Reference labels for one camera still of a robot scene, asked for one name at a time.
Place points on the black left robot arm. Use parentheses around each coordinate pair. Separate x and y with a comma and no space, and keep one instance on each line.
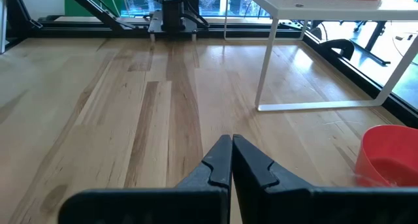
(173,15)

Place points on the red plastic mini bowl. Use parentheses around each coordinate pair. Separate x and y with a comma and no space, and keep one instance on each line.
(388,158)

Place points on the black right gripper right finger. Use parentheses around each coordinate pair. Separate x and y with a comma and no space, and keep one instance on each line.
(261,201)

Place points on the white perforated metal shelf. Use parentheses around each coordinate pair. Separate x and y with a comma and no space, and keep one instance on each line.
(294,3)

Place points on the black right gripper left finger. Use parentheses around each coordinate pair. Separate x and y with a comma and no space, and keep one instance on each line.
(202,201)

